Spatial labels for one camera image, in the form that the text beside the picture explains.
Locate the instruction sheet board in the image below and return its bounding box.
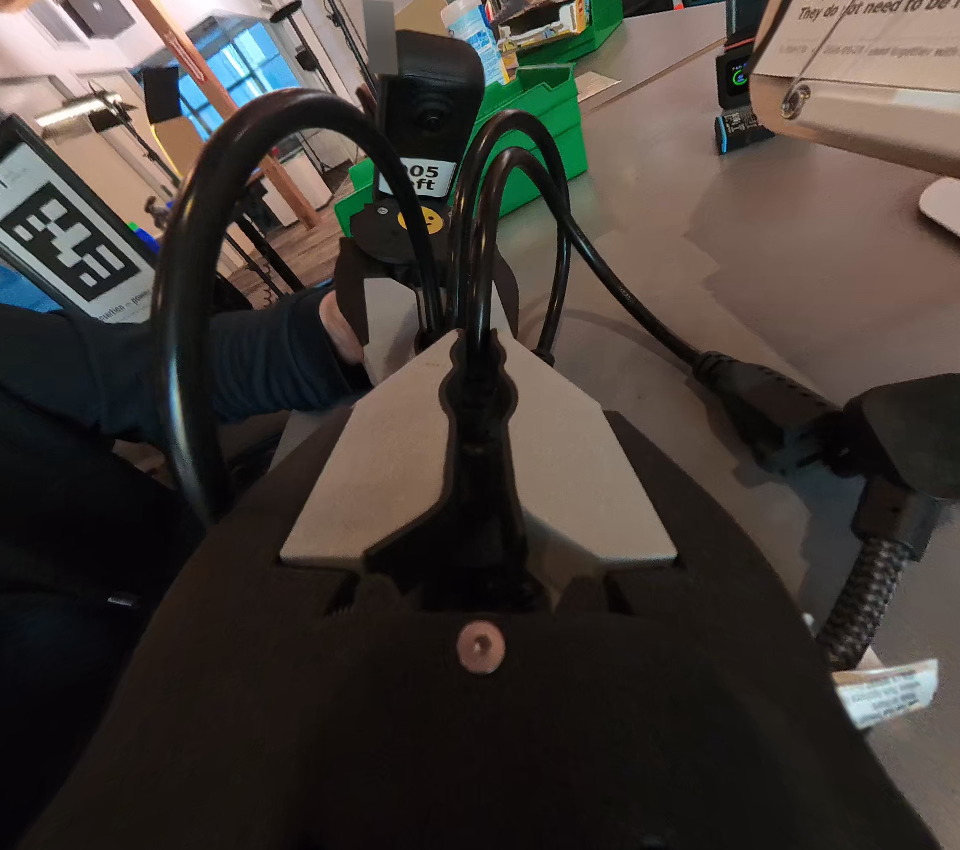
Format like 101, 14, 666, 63
750, 0, 960, 180

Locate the black and white marker sign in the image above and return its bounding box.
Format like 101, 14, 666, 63
0, 112, 160, 326

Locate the black power cord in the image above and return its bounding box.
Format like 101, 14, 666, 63
446, 111, 575, 371
442, 145, 845, 611
152, 88, 447, 529

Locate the paper sheet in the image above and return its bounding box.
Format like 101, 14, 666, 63
577, 70, 624, 109

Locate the white flat pad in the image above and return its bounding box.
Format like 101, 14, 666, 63
918, 178, 960, 238

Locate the black charger case with display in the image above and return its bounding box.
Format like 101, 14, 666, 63
712, 0, 781, 112

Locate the black plug with braided cable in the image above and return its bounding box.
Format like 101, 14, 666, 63
817, 373, 960, 671

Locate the wipes canister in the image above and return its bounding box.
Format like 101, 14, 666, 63
441, 0, 504, 88

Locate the person's left forearm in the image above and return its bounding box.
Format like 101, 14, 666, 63
0, 287, 372, 446

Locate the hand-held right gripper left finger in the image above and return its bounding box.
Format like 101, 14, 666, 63
279, 330, 460, 596

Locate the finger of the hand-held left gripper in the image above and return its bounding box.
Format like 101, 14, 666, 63
363, 276, 423, 391
483, 268, 520, 345

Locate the small black battery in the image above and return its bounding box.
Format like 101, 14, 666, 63
712, 107, 776, 157

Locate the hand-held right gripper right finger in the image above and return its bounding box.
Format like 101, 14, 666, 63
491, 331, 680, 607

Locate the wooden post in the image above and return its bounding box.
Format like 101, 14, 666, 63
90, 0, 324, 229

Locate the studio light on stand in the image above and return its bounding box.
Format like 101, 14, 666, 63
33, 88, 140, 139

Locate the blue lit window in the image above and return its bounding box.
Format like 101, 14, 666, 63
135, 13, 301, 139

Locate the person's left hand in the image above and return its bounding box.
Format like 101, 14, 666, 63
318, 289, 369, 367

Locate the large green plastic bin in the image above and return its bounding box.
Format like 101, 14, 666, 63
335, 64, 590, 244

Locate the white cable label tag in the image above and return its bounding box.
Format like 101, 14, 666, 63
832, 658, 940, 730

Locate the small green plastic bin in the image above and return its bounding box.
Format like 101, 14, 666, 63
517, 0, 625, 67

